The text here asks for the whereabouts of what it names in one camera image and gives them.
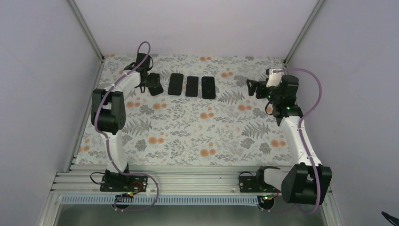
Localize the aluminium rail frame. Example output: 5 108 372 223
49 164 332 195

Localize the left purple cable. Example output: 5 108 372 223
94 41 160 213

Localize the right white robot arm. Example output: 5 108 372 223
246 75 332 206

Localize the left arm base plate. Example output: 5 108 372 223
100 175 148 193

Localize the grey slotted cable duct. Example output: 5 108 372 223
61 194 265 206

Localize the black phone left row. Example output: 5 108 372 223
168 73 184 96

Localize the black phone right row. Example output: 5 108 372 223
201 76 216 99

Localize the black phone row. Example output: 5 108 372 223
201 76 216 99
185 76 199 97
168 73 184 96

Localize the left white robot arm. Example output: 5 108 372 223
91 53 161 191

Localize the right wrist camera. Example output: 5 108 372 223
266 69 283 88

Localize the floral table mat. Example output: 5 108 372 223
75 53 294 167

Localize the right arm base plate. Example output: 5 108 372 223
239 175 277 193

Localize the black phone middle row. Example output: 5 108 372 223
185 76 199 97

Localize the teal phone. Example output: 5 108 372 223
148 82 164 96

